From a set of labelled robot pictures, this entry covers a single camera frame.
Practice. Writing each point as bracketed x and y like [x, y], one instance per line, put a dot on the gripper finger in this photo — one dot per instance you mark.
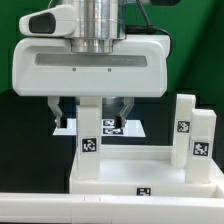
[60, 120]
[120, 118]

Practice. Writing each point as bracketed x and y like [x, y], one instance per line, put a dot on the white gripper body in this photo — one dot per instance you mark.
[47, 67]

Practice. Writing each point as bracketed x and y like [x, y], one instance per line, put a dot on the white desk top tray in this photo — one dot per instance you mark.
[131, 170]

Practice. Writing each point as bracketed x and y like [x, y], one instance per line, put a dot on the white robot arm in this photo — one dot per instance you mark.
[92, 48]

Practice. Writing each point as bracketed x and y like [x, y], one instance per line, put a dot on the paper sheet with markers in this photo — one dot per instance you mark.
[132, 128]

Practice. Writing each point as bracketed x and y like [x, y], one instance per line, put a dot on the white front fence bar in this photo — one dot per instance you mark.
[90, 209]

